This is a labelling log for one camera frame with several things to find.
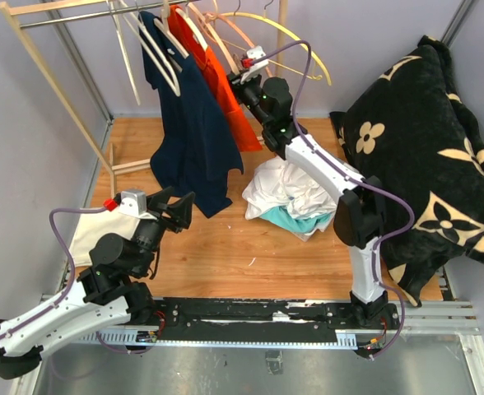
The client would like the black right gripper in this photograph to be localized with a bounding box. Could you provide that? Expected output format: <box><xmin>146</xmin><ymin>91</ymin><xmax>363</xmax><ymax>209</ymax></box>
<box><xmin>216</xmin><ymin>68</ymin><xmax>272</xmax><ymax>129</ymax></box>

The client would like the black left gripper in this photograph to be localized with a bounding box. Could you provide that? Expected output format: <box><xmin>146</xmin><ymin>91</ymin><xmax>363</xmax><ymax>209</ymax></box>
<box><xmin>133</xmin><ymin>187</ymin><xmax>196</xmax><ymax>277</ymax></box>

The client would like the orange t shirt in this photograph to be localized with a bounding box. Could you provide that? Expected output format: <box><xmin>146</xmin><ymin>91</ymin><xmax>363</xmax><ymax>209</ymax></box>
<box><xmin>165</xmin><ymin>4</ymin><xmax>263</xmax><ymax>152</ymax></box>

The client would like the yellow hanger with metal hook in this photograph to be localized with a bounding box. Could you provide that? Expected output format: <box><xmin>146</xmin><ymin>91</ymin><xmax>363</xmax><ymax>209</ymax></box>
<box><xmin>219</xmin><ymin>0</ymin><xmax>333</xmax><ymax>86</ymax></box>

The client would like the orange hanger with metal hook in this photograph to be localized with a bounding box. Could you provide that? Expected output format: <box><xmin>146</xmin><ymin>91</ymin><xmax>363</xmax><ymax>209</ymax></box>
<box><xmin>204</xmin><ymin>0</ymin><xmax>276</xmax><ymax>79</ymax></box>

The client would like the white pink t shirt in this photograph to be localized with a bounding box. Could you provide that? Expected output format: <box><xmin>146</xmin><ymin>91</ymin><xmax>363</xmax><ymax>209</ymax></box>
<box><xmin>242</xmin><ymin>156</ymin><xmax>337</xmax><ymax>220</ymax></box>

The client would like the teal t shirt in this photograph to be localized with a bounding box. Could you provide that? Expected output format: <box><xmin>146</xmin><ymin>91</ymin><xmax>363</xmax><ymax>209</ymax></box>
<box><xmin>260</xmin><ymin>207</ymin><xmax>333</xmax><ymax>235</ymax></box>

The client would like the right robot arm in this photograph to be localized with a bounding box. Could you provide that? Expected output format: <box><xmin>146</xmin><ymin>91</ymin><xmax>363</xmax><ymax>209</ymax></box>
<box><xmin>227</xmin><ymin>72</ymin><xmax>388</xmax><ymax>329</ymax></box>

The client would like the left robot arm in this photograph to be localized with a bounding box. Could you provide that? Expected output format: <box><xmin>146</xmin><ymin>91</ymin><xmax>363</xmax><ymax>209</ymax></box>
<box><xmin>0</xmin><ymin>187</ymin><xmax>195</xmax><ymax>380</ymax></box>

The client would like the navy blue t shirt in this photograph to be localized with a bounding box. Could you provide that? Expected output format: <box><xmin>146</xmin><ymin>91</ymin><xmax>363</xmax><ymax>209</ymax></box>
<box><xmin>140</xmin><ymin>11</ymin><xmax>244</xmax><ymax>218</ymax></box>

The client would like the empty cream hanger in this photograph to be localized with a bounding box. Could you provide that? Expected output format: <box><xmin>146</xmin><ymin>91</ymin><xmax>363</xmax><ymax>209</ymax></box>
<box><xmin>105</xmin><ymin>0</ymin><xmax>141</xmax><ymax>105</ymax></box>

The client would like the folded cream cloth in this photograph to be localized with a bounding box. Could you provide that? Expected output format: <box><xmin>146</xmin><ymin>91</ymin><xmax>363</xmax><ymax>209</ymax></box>
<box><xmin>69</xmin><ymin>210</ymin><xmax>139</xmax><ymax>267</ymax></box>

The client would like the white plastic basket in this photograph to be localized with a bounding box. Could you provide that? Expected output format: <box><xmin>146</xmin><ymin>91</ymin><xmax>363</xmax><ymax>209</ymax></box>
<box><xmin>292</xmin><ymin>230</ymin><xmax>315</xmax><ymax>242</ymax></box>

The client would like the black floral blanket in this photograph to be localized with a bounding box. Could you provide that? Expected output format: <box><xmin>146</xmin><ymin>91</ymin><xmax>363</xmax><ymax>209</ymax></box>
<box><xmin>330</xmin><ymin>36</ymin><xmax>484</xmax><ymax>306</ymax></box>

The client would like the wooden clothes rack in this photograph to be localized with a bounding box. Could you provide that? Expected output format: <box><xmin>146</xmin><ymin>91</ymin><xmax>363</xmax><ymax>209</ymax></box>
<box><xmin>0</xmin><ymin>0</ymin><xmax>292</xmax><ymax>207</ymax></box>

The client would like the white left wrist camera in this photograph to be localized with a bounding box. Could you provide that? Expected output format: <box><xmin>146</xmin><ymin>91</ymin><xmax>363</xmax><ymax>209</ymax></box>
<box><xmin>103</xmin><ymin>188</ymin><xmax>147</xmax><ymax>219</ymax></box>

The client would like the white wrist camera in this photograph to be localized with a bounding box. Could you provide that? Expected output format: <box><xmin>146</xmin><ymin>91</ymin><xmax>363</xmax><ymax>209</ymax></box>
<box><xmin>240</xmin><ymin>45</ymin><xmax>268</xmax><ymax>84</ymax></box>
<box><xmin>103</xmin><ymin>188</ymin><xmax>147</xmax><ymax>219</ymax></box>

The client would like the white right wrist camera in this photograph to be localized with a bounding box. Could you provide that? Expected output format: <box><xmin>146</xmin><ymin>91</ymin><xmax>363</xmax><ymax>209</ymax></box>
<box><xmin>240</xmin><ymin>45</ymin><xmax>268</xmax><ymax>84</ymax></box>

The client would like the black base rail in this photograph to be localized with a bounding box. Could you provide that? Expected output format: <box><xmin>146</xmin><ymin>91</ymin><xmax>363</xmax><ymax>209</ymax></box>
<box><xmin>130</xmin><ymin>297</ymin><xmax>400</xmax><ymax>344</ymax></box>

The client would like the metal corner post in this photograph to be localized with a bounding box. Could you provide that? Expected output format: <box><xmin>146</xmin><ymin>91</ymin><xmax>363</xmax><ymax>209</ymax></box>
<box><xmin>54</xmin><ymin>22</ymin><xmax>114</xmax><ymax>126</ymax></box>

